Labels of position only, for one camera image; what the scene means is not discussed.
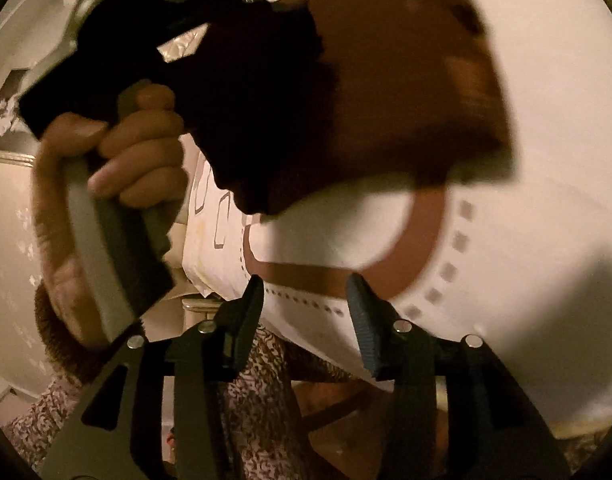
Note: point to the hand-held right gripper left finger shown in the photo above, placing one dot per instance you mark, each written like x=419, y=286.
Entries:
x=246, y=321

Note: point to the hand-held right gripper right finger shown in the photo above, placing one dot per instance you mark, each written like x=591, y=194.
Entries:
x=364, y=331

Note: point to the brown small garment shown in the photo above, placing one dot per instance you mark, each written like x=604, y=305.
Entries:
x=386, y=85

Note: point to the person's left forearm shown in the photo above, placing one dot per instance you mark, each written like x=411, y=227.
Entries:
x=60, y=352

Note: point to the person's left hand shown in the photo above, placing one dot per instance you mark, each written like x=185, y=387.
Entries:
x=145, y=160

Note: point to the crumpled silver foil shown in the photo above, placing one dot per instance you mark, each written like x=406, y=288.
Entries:
x=181, y=46

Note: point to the white patterned bed sheet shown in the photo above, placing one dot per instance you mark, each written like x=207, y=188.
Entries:
x=536, y=235

